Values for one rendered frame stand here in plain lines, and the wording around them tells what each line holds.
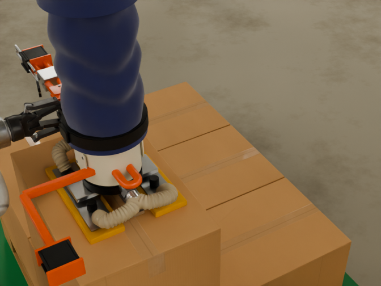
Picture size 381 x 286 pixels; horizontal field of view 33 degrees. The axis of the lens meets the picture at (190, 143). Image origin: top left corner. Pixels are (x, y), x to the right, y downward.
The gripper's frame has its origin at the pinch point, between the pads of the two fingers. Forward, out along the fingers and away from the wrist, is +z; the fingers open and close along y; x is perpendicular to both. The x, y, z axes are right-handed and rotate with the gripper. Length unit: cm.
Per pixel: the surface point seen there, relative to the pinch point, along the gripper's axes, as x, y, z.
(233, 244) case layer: 27, 59, 42
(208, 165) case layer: -14, 59, 56
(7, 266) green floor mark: -54, 112, -26
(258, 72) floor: -129, 115, 164
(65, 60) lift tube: 28.0, -34.7, -8.4
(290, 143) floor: -60, 114, 138
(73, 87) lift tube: 29.5, -27.8, -8.0
